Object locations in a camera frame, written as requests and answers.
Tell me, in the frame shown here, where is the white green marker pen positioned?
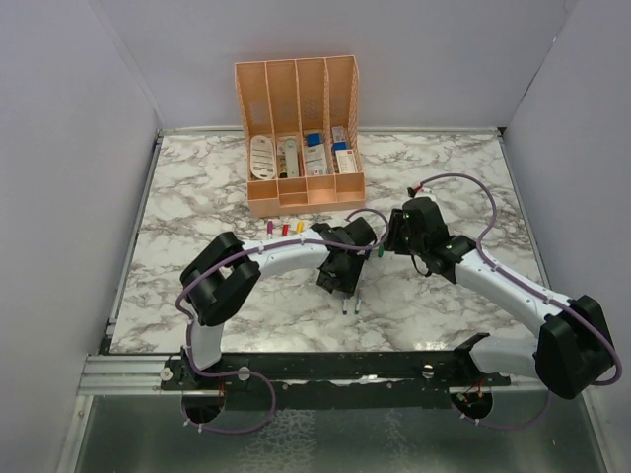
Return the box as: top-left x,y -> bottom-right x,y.
354,288 -> 363,315

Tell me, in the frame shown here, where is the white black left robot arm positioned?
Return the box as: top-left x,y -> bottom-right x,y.
176,217 -> 378,389

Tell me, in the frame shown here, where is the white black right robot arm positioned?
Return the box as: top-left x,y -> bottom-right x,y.
385,197 -> 615,399

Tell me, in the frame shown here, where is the white red box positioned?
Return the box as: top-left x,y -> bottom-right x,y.
331,126 -> 359,173

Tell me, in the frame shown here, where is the white blue box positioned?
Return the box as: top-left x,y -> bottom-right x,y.
304,130 -> 329,176

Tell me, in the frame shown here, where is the white oval label card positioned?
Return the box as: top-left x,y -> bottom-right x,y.
249,135 -> 276,180

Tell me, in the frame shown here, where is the peach plastic desk organizer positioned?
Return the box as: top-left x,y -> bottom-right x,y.
235,55 -> 366,217

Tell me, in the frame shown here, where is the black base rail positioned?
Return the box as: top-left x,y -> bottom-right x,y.
157,341 -> 511,413

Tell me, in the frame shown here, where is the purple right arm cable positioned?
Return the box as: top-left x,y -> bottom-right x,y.
418,172 -> 620,385

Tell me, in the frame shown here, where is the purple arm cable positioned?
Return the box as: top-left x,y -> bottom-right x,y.
175,208 -> 390,378
418,172 -> 620,385

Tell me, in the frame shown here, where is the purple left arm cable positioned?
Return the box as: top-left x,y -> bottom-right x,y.
175,208 -> 390,378

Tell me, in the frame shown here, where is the aluminium extrusion frame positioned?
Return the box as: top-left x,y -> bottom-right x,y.
78,355 -> 168,396

